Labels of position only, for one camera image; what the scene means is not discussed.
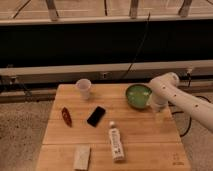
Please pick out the green ceramic bowl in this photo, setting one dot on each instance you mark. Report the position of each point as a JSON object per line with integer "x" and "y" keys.
{"x": 137, "y": 95}

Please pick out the black smartphone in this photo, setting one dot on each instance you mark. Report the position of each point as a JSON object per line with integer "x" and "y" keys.
{"x": 96, "y": 116}

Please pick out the beige folded cloth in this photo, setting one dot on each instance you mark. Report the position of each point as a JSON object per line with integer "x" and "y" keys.
{"x": 81, "y": 157}

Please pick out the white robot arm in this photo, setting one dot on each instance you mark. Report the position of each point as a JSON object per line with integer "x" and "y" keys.
{"x": 164, "y": 90}

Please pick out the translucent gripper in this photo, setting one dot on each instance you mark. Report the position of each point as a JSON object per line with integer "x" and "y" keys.
{"x": 157, "y": 108}

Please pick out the red snack packet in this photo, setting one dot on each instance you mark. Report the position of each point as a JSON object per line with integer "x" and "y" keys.
{"x": 66, "y": 116}

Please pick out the white plastic cup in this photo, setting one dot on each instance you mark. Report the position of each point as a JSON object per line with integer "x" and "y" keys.
{"x": 84, "y": 86}

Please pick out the white plastic bottle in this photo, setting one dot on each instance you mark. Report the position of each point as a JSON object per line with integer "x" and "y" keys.
{"x": 116, "y": 144}

